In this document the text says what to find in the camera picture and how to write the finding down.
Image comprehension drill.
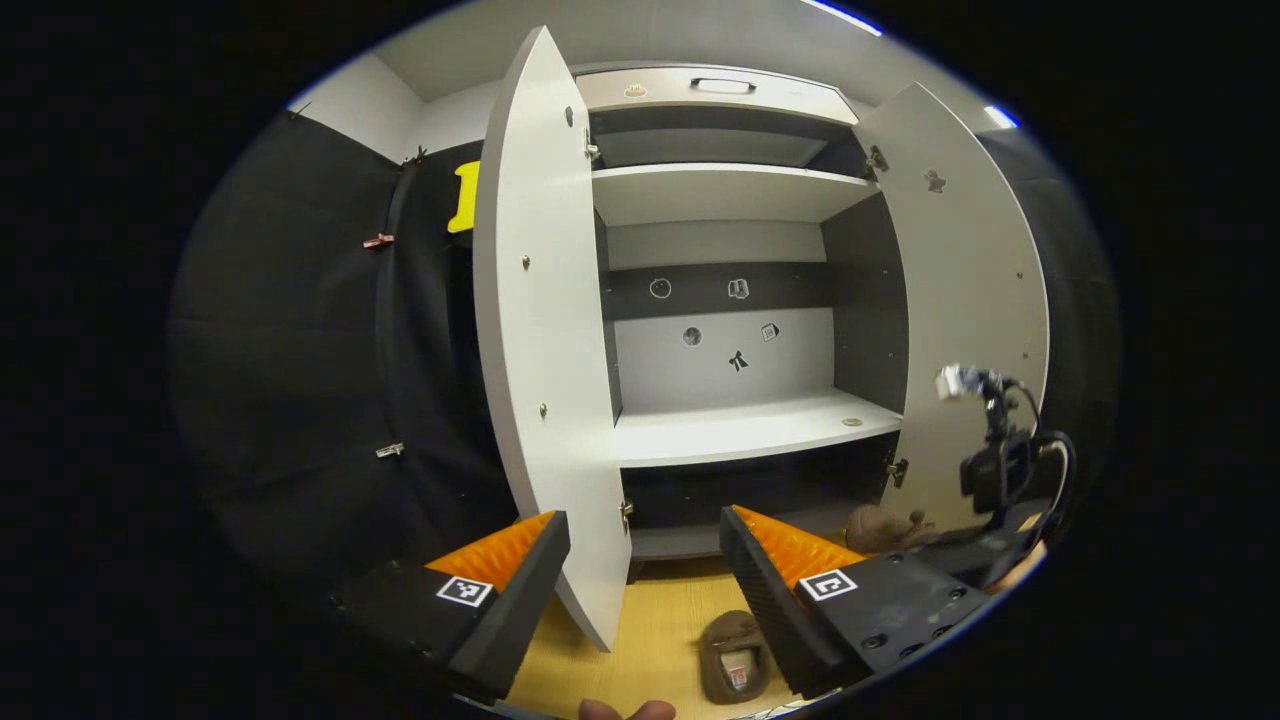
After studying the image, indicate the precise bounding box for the dark cabinet base board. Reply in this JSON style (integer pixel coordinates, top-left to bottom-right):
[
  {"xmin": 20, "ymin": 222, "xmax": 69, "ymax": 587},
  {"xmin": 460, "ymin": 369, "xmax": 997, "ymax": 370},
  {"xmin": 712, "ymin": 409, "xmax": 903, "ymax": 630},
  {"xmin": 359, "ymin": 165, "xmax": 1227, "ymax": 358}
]
[{"xmin": 630, "ymin": 500, "xmax": 871, "ymax": 561}]

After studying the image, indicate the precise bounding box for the white shoe cabinet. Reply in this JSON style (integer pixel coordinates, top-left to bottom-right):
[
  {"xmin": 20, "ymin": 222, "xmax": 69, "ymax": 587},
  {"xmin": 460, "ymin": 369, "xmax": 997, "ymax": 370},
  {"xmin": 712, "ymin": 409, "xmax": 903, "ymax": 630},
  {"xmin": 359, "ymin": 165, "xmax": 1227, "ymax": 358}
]
[{"xmin": 472, "ymin": 25, "xmax": 1051, "ymax": 653}]

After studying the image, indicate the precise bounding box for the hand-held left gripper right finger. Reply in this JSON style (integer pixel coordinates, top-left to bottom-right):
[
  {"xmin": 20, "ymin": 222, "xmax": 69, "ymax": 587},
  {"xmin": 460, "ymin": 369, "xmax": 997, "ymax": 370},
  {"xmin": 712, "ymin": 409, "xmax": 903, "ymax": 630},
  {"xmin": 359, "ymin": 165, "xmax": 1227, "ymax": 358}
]
[{"xmin": 718, "ymin": 505, "xmax": 969, "ymax": 699}]

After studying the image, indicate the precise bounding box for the white cabinet door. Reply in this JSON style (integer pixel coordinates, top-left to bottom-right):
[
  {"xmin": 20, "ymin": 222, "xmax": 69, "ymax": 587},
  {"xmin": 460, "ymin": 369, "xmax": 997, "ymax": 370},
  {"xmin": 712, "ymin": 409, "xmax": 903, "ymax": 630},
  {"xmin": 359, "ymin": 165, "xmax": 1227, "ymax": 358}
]
[
  {"xmin": 855, "ymin": 82, "xmax": 1051, "ymax": 533},
  {"xmin": 472, "ymin": 25, "xmax": 633, "ymax": 653}
]

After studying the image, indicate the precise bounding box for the white cabinet shelf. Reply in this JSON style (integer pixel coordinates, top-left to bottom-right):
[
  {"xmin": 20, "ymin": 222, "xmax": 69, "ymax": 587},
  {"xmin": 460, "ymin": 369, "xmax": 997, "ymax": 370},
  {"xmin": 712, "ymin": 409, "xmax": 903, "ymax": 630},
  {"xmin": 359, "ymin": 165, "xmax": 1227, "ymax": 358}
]
[
  {"xmin": 612, "ymin": 388, "xmax": 904, "ymax": 469},
  {"xmin": 592, "ymin": 163, "xmax": 881, "ymax": 227}
]

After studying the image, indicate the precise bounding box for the long ceiling light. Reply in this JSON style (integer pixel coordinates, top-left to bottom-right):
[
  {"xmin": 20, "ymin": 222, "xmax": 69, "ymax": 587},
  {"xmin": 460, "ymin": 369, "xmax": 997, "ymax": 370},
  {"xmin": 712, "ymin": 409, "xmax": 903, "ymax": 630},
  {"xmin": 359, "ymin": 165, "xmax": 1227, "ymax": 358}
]
[{"xmin": 800, "ymin": 0, "xmax": 883, "ymax": 37}]

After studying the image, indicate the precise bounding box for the brown fuzzy shoe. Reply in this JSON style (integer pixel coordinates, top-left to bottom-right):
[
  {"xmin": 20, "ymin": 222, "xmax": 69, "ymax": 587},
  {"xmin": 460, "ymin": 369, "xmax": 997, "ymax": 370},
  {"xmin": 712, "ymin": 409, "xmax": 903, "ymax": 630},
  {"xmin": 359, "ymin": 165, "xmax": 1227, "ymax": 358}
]
[
  {"xmin": 845, "ymin": 505, "xmax": 938, "ymax": 557},
  {"xmin": 697, "ymin": 610, "xmax": 773, "ymax": 706}
]

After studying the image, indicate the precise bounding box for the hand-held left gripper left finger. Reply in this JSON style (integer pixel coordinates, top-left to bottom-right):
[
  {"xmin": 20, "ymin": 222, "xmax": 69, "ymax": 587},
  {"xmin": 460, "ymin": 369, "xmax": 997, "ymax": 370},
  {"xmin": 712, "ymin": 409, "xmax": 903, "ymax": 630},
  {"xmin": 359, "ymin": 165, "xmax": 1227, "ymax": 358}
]
[{"xmin": 325, "ymin": 510, "xmax": 573, "ymax": 703}]

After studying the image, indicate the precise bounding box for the white cabinet drawer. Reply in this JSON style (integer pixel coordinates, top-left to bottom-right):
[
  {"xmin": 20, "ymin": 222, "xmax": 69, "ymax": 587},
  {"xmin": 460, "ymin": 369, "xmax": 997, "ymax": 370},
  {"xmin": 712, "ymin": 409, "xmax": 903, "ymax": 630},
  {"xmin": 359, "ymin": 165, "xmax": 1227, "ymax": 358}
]
[{"xmin": 575, "ymin": 65, "xmax": 861, "ymax": 127}]

